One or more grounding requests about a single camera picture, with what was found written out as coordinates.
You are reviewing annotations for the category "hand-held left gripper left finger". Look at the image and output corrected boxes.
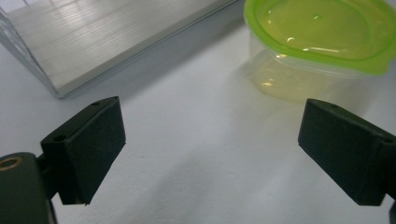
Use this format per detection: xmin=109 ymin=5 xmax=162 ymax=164
xmin=40 ymin=95 xmax=127 ymax=206

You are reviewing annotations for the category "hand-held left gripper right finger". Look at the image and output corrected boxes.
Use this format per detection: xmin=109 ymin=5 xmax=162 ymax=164
xmin=297 ymin=98 xmax=396 ymax=207

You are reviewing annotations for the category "round container with green lid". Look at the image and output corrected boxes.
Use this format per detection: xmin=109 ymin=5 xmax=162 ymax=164
xmin=243 ymin=0 xmax=396 ymax=105

